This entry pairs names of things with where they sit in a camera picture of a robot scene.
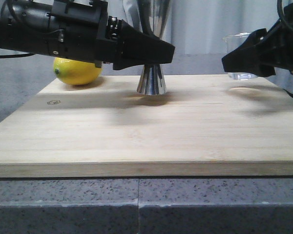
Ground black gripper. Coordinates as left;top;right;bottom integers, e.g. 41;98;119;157
222;0;293;77
0;0;120;68

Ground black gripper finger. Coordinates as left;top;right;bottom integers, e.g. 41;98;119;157
112;20;175;70
137;0;156;36

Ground steel double jigger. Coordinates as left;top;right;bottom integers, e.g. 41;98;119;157
137;0;170;96

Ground clear glass beaker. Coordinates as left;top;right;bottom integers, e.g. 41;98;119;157
222;33;259;80

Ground yellow lemon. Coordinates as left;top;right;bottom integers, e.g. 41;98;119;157
53;58;102;85

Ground grey curtain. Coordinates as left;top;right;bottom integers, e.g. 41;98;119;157
11;0;293;78

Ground light wooden cutting board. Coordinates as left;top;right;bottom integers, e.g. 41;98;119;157
0;75;293;177

